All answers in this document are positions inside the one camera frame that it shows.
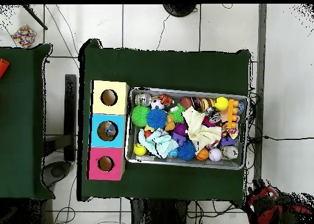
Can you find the crushed clear plastic bottle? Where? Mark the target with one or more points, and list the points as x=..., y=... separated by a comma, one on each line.
x=110, y=131

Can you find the red robot arm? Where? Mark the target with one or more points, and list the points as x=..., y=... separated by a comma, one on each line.
x=267, y=214

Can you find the clear mesh bin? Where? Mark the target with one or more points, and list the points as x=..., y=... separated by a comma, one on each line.
x=196, y=90

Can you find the wooden box with three holes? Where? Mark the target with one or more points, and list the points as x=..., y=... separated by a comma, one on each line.
x=117, y=155

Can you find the large blue spiky ball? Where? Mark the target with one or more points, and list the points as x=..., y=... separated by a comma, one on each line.
x=156, y=118

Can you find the small soccer ball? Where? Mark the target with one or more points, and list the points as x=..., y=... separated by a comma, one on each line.
x=157, y=104

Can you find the green spiky ball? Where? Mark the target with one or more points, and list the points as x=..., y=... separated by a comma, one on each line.
x=141, y=116

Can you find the green furry googly-eyed toy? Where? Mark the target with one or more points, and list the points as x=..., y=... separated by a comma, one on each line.
x=176, y=113

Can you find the mint green cloth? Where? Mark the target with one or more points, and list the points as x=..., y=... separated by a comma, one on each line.
x=158, y=143

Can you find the yellow smiley ball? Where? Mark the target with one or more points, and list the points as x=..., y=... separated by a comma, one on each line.
x=140, y=149

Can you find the small blue spiky ball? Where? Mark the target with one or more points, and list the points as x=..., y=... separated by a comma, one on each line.
x=186, y=150

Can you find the cream knitted cloth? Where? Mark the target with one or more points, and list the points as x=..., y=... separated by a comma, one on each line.
x=201, y=128

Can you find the yellow tennis ball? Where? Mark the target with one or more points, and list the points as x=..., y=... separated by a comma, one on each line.
x=221, y=103

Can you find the orange toy brick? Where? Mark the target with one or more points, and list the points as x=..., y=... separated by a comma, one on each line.
x=232, y=111

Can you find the black round base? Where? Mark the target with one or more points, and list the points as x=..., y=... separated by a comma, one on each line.
x=179, y=9

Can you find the grey metal strip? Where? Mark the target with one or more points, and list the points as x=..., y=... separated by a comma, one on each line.
x=262, y=62

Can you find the dark green side table cloth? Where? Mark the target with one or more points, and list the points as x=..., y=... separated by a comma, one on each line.
x=24, y=111

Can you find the colourful patterned packet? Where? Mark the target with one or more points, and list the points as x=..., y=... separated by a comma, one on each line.
x=23, y=36

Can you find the black rod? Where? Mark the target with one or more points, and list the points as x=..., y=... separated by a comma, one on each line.
x=35, y=18

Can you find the small red object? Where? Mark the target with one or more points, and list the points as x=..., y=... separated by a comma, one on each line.
x=2, y=67

